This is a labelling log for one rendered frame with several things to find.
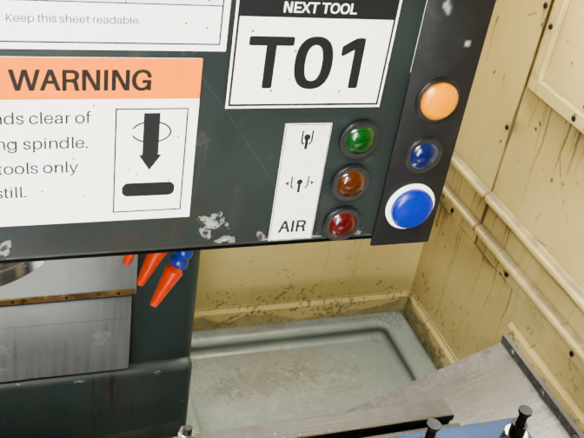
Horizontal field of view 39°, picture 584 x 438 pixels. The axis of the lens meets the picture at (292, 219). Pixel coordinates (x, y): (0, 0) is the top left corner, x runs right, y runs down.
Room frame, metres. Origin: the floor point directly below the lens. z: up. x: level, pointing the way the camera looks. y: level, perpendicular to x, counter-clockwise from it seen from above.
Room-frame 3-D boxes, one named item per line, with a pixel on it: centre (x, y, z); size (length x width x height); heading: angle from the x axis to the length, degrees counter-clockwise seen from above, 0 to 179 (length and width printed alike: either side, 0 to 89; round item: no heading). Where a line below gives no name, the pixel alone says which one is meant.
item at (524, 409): (0.66, -0.28, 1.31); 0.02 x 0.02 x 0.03
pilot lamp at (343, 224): (0.47, -0.03, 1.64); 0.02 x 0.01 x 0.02; 113
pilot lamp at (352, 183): (0.47, -0.03, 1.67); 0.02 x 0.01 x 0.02; 113
